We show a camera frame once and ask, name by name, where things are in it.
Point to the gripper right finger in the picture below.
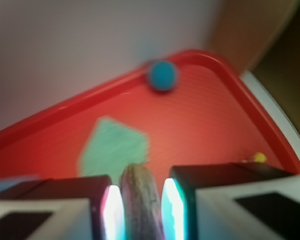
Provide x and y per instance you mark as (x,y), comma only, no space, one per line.
(231,201)

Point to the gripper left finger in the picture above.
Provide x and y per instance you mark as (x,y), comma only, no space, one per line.
(81,208)

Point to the brown wood chip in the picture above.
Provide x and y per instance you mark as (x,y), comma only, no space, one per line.
(141,202)

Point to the light blue cloth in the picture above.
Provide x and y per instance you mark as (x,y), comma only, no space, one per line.
(110,147)

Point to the red plastic tray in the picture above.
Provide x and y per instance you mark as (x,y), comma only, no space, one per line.
(211,117)

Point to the blue sponge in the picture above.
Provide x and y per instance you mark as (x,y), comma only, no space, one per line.
(8,182)

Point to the blue knitted ball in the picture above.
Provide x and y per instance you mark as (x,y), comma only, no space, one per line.
(162,75)

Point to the brown cardboard box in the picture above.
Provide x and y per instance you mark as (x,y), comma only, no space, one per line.
(263,37)

